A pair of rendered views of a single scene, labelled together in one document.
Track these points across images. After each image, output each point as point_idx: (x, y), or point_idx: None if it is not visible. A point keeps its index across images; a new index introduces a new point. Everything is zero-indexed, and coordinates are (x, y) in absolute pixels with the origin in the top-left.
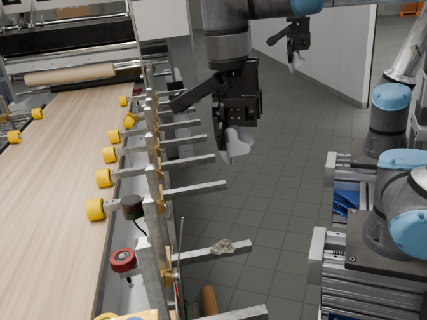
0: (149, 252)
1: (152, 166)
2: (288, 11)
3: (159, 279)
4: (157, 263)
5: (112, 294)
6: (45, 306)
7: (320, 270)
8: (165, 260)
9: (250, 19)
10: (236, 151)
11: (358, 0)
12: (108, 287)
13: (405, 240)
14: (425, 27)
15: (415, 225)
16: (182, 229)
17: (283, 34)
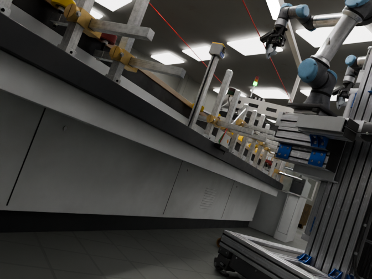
0: (230, 72)
1: (247, 104)
2: (295, 14)
3: (226, 83)
4: (229, 81)
5: None
6: None
7: (281, 117)
8: (229, 119)
9: (288, 17)
10: (269, 51)
11: (321, 22)
12: (200, 132)
13: (299, 69)
14: None
15: (302, 62)
16: (242, 112)
17: (339, 88)
